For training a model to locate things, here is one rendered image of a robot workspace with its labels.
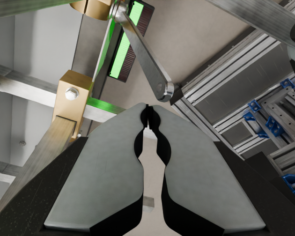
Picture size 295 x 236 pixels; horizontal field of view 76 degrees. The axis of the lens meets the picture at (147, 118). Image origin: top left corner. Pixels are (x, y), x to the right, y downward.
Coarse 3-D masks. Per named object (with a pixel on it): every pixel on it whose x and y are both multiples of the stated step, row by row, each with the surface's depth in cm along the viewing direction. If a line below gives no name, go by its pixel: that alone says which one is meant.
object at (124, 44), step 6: (138, 6) 36; (132, 12) 37; (138, 12) 37; (132, 18) 37; (138, 18) 37; (126, 42) 40; (120, 48) 40; (126, 48) 40; (120, 54) 41; (120, 60) 42; (114, 66) 43; (120, 66) 43; (114, 72) 43
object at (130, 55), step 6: (144, 6) 36; (144, 12) 37; (150, 12) 37; (144, 18) 37; (138, 24) 38; (144, 24) 38; (144, 30) 39; (132, 48) 40; (132, 54) 41; (126, 60) 42; (132, 60) 42; (126, 66) 43; (120, 72) 44; (126, 72) 44; (120, 78) 44
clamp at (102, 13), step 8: (88, 0) 21; (96, 0) 21; (104, 0) 21; (112, 0) 22; (80, 8) 22; (88, 8) 22; (96, 8) 22; (104, 8) 22; (96, 16) 22; (104, 16) 23
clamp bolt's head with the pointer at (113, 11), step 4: (116, 0) 24; (120, 0) 29; (124, 0) 33; (112, 4) 23; (116, 4) 23; (112, 8) 23; (116, 8) 23; (128, 8) 24; (112, 12) 24; (112, 16) 24
